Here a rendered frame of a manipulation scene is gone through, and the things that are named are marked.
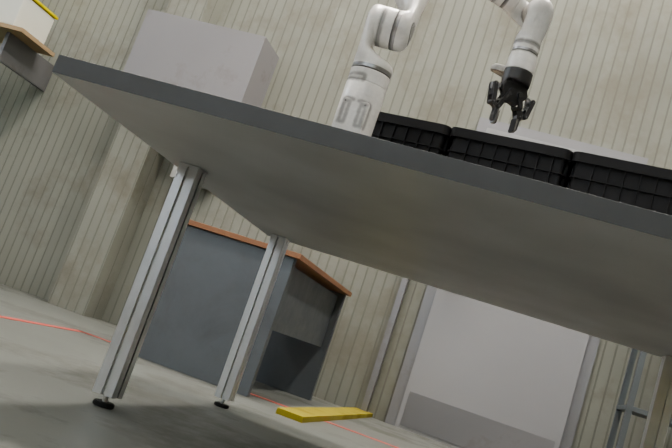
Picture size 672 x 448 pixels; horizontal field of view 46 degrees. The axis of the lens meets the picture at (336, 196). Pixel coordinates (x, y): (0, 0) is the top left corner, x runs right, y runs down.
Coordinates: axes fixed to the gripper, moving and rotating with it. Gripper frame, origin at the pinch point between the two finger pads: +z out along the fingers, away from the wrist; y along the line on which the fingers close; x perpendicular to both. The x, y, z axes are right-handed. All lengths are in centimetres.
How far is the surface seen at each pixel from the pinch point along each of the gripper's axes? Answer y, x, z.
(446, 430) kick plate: 194, 267, 94
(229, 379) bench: -8, 114, 90
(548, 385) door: 236, 236, 47
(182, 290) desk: -11, 212, 65
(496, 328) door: 204, 261, 23
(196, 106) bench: -78, -19, 33
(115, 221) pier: -26, 408, 33
